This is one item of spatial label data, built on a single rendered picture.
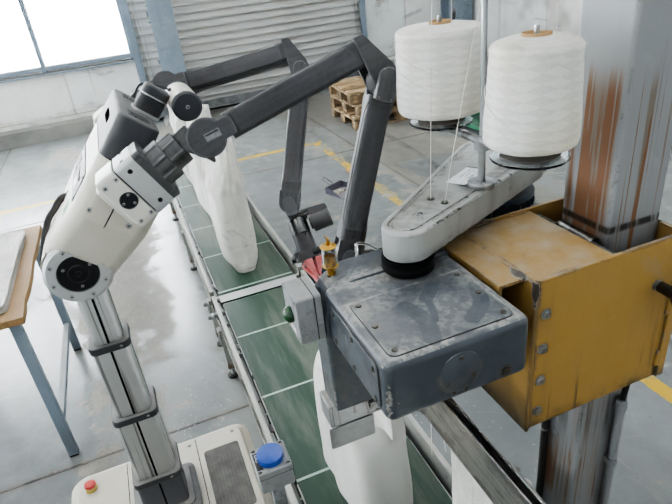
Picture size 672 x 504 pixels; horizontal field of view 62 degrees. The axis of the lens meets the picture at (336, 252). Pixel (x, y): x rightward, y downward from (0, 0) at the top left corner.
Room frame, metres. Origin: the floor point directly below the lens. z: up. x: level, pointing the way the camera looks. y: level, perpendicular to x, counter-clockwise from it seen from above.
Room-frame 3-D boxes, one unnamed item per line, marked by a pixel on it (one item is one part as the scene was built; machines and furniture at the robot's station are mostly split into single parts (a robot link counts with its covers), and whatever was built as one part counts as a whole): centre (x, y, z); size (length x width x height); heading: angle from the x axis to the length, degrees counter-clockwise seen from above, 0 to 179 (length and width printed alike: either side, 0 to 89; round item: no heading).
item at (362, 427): (0.83, 0.02, 0.98); 0.09 x 0.05 x 0.05; 109
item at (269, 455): (0.90, 0.20, 0.84); 0.06 x 0.06 x 0.02
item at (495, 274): (0.83, -0.23, 1.26); 0.22 x 0.05 x 0.16; 19
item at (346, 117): (6.82, -0.85, 0.07); 1.20 x 0.82 x 0.14; 107
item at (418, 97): (1.07, -0.23, 1.61); 0.17 x 0.17 x 0.17
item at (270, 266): (3.48, 0.77, 0.34); 2.21 x 0.39 x 0.09; 19
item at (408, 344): (0.74, -0.11, 1.21); 0.30 x 0.25 x 0.30; 19
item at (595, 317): (0.88, -0.42, 1.18); 0.34 x 0.25 x 0.31; 109
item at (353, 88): (6.80, -0.84, 0.36); 1.20 x 0.82 x 0.14; 105
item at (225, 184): (2.79, 0.54, 0.74); 0.47 x 0.22 x 0.72; 17
